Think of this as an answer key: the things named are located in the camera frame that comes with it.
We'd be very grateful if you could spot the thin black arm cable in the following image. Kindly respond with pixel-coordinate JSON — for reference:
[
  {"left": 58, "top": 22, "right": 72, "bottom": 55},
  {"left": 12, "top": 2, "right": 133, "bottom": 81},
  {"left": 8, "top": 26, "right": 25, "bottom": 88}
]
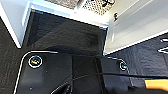
[{"left": 64, "top": 71, "right": 168, "bottom": 86}]

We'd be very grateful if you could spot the small black fitting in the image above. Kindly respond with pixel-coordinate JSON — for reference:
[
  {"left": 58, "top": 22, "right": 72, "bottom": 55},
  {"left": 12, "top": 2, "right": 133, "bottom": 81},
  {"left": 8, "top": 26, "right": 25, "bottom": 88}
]
[{"left": 101, "top": 0, "right": 116, "bottom": 8}]

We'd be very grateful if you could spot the white wardrobe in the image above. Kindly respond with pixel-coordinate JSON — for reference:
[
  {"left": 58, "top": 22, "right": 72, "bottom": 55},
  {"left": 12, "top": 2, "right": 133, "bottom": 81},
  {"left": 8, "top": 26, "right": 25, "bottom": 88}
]
[{"left": 29, "top": 0, "right": 116, "bottom": 30}]

